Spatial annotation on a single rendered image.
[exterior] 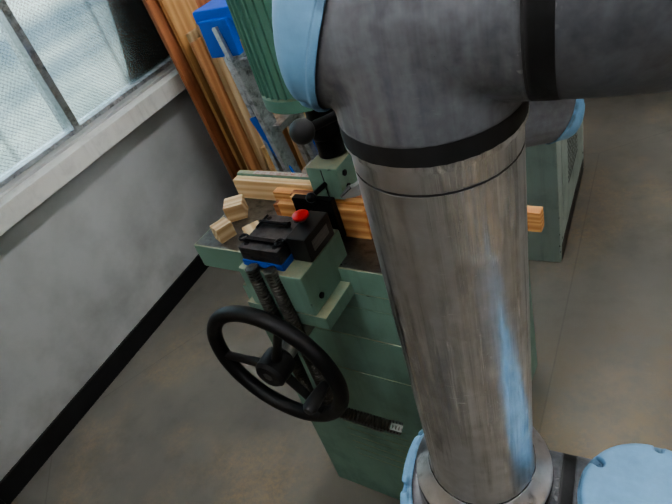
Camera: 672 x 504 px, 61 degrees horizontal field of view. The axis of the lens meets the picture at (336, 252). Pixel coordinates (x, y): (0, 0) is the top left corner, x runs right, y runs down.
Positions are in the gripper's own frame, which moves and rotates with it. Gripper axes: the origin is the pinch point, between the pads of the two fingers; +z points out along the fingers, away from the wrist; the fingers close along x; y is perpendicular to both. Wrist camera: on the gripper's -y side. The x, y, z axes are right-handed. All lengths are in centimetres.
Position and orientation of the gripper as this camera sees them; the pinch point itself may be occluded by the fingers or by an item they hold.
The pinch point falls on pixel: (331, 149)
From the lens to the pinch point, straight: 86.4
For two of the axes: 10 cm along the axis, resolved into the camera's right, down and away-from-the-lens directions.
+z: -9.8, 1.9, -0.6
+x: 1.5, 8.9, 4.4
